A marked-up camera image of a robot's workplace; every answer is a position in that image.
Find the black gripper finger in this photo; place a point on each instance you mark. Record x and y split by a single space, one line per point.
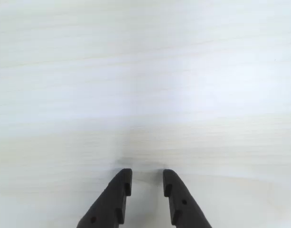
107 204
183 209

